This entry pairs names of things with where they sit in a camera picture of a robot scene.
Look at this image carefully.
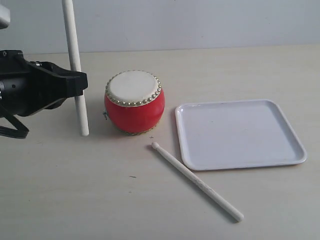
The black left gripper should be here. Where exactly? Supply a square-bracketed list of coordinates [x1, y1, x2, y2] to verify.
[0, 50, 88, 117]

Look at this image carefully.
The white drumstick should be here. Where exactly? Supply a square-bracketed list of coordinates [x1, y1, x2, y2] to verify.
[61, 0, 90, 137]
[151, 142, 245, 222]

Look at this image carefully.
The red small drum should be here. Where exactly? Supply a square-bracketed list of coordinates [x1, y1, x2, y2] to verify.
[104, 70, 165, 135]

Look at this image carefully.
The white plastic tray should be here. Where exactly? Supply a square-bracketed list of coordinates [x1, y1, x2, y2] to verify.
[175, 99, 307, 171]

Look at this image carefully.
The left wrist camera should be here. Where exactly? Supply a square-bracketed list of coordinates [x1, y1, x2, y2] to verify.
[0, 4, 11, 30]

